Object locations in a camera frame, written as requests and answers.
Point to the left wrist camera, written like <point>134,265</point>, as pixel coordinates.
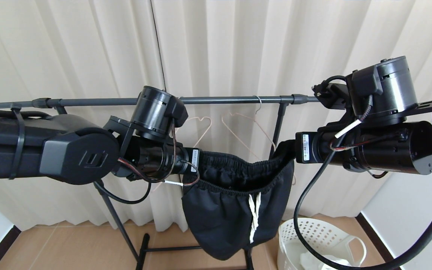
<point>194,161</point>

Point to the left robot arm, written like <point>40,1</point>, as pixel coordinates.
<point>13,146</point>

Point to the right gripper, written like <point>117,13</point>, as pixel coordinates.
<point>388,150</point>

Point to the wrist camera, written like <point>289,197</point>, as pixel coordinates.
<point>194,161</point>
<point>305,148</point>

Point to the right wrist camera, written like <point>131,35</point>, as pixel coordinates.
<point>305,148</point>

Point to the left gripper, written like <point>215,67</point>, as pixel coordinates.
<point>152,157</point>

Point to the pink clothes hanger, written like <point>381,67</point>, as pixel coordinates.
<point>211,123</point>
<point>260,101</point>

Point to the white curtain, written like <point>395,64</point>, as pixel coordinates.
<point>238,45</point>

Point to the white garment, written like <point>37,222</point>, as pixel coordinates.
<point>313,260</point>

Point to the black clothes rack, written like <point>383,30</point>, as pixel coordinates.
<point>219,100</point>

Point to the white laundry basket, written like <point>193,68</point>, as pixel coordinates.
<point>313,228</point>

